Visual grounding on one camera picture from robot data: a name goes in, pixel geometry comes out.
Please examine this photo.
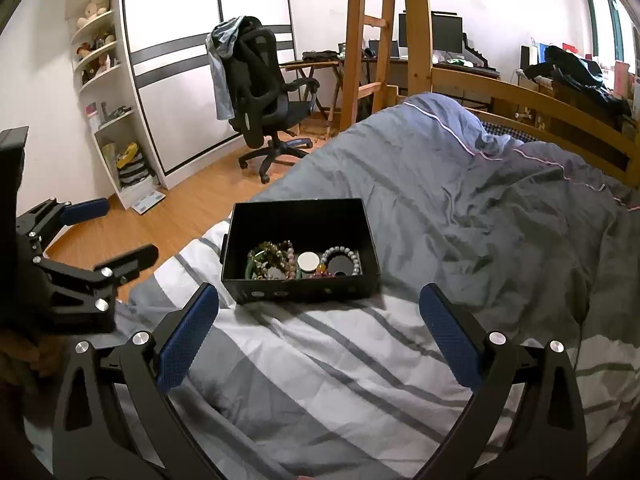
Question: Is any white sliding wardrobe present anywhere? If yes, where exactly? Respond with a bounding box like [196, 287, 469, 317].
[120, 0, 296, 178]

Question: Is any white corner shelf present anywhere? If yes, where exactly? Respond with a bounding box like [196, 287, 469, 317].
[66, 0, 162, 209]

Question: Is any wooden desk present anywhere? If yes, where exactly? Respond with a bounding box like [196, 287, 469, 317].
[278, 49, 501, 126]

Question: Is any black computer monitor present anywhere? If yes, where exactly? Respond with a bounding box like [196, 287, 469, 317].
[397, 10, 466, 57]

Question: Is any person's left hand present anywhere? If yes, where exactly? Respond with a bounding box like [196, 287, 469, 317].
[1, 334, 66, 385]

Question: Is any grey garment on chair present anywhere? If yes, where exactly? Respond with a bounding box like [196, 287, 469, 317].
[205, 15, 262, 120]

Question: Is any grey striped duvet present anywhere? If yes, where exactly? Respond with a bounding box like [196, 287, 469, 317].
[94, 93, 639, 479]

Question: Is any dark clothes pile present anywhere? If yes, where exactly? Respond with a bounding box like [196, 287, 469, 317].
[523, 46, 631, 118]

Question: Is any wooden bed frame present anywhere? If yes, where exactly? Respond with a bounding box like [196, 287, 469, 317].
[338, 0, 640, 187]

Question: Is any grey bead bracelet orange bead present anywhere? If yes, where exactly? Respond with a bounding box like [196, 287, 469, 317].
[320, 246, 362, 276]

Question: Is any plush teddy bear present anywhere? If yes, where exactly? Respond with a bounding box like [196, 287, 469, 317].
[76, 0, 111, 30]

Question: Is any green jade bangle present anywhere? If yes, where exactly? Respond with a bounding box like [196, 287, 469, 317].
[245, 250, 299, 281]

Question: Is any black jewelry box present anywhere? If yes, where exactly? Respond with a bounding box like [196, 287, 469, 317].
[220, 198, 381, 304]

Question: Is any wooden ladder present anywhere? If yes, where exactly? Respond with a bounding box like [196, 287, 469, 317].
[338, 0, 399, 131]

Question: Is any black office chair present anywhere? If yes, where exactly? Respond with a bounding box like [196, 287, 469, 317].
[221, 24, 320, 184]

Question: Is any white round disc in box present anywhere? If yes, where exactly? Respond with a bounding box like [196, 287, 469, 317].
[297, 252, 321, 273]

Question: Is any bathroom scale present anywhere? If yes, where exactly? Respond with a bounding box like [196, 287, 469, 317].
[132, 190, 166, 214]

